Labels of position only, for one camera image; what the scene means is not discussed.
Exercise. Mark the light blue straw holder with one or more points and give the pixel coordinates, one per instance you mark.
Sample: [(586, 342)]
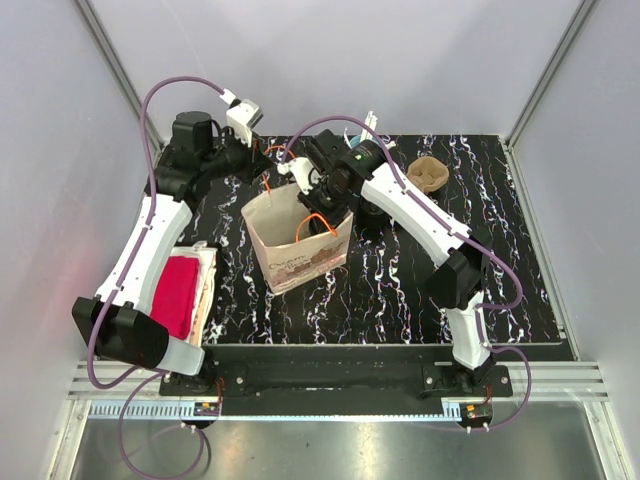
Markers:
[(356, 140)]

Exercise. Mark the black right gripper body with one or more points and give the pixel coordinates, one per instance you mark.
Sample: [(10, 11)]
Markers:
[(325, 201)]

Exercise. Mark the left aluminium frame post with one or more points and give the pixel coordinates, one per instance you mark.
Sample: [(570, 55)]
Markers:
[(103, 43)]

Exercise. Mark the pink folded cloth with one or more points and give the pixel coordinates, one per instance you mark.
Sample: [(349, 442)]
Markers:
[(174, 297)]

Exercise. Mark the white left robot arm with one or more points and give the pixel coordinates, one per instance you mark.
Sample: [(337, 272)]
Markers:
[(116, 323)]

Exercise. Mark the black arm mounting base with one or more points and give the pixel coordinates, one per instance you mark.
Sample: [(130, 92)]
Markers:
[(340, 380)]

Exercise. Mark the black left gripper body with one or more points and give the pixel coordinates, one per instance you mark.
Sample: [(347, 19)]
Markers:
[(244, 158)]

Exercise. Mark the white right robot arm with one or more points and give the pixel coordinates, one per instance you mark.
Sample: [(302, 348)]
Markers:
[(457, 284)]

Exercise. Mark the aluminium frame post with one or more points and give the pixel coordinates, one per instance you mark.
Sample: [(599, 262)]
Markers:
[(572, 31), (103, 43)]

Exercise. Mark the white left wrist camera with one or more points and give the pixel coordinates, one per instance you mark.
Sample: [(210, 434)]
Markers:
[(242, 116)]

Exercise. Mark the printed paper takeout bag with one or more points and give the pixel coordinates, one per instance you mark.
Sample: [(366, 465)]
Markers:
[(288, 255)]

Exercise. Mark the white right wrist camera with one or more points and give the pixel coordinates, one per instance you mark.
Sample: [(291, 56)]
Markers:
[(300, 172)]

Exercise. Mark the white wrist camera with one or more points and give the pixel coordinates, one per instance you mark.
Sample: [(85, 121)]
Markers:
[(242, 116), (300, 172)]

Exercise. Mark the black paper coffee cup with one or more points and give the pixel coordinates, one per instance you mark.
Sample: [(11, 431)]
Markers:
[(317, 224)]

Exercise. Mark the right aluminium frame post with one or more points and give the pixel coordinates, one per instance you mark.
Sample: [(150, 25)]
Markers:
[(572, 31)]

